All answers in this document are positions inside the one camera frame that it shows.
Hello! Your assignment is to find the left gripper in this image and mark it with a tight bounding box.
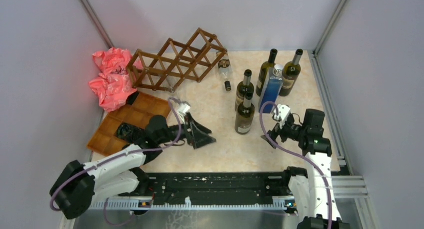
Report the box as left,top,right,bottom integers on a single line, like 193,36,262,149
157,112,217,149

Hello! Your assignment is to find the clear glass bottle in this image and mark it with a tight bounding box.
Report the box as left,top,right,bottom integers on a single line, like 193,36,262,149
167,85,181,98

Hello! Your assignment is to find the brown wooden wine rack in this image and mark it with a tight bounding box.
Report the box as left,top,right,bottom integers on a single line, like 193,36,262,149
126,28,228,92

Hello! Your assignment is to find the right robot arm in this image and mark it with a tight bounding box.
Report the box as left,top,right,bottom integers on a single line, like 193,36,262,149
262,104,351,229

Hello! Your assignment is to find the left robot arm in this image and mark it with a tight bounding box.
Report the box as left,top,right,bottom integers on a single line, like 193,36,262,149
49,113,217,220

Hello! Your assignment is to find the dark green wine bottle front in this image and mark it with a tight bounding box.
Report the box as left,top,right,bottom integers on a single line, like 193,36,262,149
234,91,256,135

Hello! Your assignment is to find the dark green wine bottle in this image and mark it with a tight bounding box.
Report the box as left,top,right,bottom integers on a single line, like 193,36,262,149
234,69,255,111
234,91,256,135

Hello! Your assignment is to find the dark green wine bottle middle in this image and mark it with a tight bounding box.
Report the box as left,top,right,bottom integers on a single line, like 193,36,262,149
234,69,255,111

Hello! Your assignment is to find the blue square glass bottle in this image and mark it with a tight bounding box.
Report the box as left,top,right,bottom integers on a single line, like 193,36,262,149
258,64,284,111

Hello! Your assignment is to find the dark wine bottle back left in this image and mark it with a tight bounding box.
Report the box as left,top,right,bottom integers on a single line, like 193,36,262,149
255,48,278,97

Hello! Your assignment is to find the clear labelled liquor bottle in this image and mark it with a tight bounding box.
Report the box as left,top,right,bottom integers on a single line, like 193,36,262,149
216,51,232,92

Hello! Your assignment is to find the dark wine bottle back right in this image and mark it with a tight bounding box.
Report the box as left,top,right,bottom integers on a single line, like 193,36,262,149
279,49,304,97

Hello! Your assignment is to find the rolled dark belt upper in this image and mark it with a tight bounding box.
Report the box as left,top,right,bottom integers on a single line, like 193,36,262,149
115,122,145,144

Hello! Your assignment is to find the wooden compartment tray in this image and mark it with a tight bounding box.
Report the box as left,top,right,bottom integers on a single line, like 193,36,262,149
87,92,171,157

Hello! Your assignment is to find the pink plastic bag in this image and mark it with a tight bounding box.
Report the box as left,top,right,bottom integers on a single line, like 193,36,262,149
88,47,137,113

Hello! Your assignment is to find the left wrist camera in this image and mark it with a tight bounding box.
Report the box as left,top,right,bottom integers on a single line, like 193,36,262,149
175,101,191,118

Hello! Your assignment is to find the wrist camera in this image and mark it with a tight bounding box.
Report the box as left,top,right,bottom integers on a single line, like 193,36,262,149
272,104,291,129
175,101,191,118

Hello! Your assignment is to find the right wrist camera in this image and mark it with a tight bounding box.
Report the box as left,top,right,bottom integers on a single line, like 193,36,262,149
272,104,291,129

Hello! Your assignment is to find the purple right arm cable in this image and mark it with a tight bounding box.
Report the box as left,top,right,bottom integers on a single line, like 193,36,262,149
259,101,334,229

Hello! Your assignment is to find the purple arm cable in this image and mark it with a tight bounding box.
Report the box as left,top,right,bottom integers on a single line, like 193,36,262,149
259,101,334,229
49,97,186,227

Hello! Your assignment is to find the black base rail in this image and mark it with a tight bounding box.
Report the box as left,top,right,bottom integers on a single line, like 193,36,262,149
71,171,369,212

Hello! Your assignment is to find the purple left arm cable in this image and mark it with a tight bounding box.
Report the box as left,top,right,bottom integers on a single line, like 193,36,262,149
49,97,186,227

